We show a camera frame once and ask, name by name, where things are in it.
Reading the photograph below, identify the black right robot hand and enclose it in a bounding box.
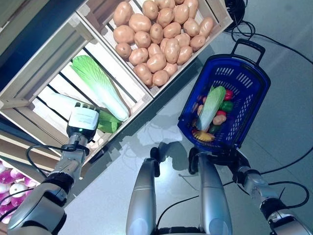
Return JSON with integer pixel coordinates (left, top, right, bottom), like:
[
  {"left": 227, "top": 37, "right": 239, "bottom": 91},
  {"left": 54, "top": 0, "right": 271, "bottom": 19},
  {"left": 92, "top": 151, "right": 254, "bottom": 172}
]
[{"left": 209, "top": 146, "right": 249, "bottom": 182}]

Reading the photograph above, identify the blue plastic shopping basket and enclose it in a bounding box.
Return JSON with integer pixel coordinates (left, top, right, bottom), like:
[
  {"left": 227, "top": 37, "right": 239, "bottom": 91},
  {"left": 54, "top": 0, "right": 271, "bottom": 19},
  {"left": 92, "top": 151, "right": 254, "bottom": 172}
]
[{"left": 177, "top": 38, "right": 271, "bottom": 150}]

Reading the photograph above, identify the tan potato in basket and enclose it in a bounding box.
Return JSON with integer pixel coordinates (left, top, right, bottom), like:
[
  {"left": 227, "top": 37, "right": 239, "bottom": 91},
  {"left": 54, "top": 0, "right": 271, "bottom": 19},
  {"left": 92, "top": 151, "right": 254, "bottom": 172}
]
[{"left": 212, "top": 115, "right": 227, "bottom": 125}]

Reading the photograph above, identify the yellow corn cob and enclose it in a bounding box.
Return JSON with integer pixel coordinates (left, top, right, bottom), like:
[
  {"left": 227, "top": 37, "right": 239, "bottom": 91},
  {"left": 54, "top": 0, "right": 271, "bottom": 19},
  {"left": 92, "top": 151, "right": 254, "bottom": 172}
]
[{"left": 192, "top": 129, "right": 216, "bottom": 143}]

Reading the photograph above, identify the black right robot foot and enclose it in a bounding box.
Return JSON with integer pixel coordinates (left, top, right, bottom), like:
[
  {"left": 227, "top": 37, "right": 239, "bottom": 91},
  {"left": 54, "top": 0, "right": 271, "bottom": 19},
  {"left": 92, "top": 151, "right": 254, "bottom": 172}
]
[{"left": 188, "top": 147, "right": 200, "bottom": 175}]

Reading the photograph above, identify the black robot foot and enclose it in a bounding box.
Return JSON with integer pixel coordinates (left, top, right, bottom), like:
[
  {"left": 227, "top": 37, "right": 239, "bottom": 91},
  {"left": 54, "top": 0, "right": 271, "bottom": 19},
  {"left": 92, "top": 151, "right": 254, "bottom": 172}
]
[
  {"left": 188, "top": 147, "right": 200, "bottom": 175},
  {"left": 149, "top": 146, "right": 162, "bottom": 177}
]

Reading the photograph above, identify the green bell pepper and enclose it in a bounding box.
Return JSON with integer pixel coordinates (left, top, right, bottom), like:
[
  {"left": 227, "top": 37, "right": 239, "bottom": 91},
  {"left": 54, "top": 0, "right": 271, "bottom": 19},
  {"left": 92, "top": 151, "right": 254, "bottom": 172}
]
[{"left": 220, "top": 100, "right": 234, "bottom": 113}]

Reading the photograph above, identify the black left robot foot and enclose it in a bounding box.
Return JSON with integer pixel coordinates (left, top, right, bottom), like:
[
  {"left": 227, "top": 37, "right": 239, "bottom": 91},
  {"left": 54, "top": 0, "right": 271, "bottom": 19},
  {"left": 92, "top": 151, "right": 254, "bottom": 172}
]
[{"left": 149, "top": 146, "right": 162, "bottom": 177}]

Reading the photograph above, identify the wooden potato crate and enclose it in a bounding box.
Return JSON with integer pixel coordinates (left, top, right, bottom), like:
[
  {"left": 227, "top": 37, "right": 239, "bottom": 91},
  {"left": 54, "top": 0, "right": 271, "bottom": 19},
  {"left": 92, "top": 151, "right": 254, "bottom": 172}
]
[{"left": 76, "top": 0, "right": 233, "bottom": 98}]

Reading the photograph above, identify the light slatted wooden crate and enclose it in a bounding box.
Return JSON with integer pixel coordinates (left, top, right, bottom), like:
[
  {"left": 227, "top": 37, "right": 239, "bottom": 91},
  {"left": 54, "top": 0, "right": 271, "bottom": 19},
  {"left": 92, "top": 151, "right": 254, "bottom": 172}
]
[{"left": 0, "top": 12, "right": 154, "bottom": 165}]

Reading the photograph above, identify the white pink onion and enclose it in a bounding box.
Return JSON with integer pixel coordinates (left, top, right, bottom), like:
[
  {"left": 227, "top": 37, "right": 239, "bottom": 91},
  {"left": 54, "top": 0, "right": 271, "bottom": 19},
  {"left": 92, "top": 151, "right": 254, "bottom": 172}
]
[{"left": 9, "top": 182, "right": 28, "bottom": 198}]

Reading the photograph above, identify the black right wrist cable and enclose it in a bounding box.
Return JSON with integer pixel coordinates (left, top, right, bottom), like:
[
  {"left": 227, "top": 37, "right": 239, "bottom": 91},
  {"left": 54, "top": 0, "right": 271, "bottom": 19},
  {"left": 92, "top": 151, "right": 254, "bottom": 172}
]
[{"left": 268, "top": 181, "right": 310, "bottom": 209}]

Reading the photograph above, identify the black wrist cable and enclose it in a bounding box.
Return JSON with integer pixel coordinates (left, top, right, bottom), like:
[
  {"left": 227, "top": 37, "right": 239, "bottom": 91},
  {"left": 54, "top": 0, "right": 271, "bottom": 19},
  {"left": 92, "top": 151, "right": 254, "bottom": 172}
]
[
  {"left": 25, "top": 144, "right": 71, "bottom": 177},
  {"left": 268, "top": 181, "right": 310, "bottom": 209}
]

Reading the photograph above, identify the black cable coil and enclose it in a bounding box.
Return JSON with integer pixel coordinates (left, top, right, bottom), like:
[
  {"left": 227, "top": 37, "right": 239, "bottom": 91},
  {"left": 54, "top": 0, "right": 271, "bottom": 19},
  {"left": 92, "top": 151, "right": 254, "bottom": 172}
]
[{"left": 224, "top": 0, "right": 247, "bottom": 15}]

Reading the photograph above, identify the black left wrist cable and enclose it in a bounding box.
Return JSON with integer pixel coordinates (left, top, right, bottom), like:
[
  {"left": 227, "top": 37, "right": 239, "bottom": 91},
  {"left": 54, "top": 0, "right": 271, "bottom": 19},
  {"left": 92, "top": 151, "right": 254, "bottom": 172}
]
[{"left": 25, "top": 144, "right": 71, "bottom": 177}]

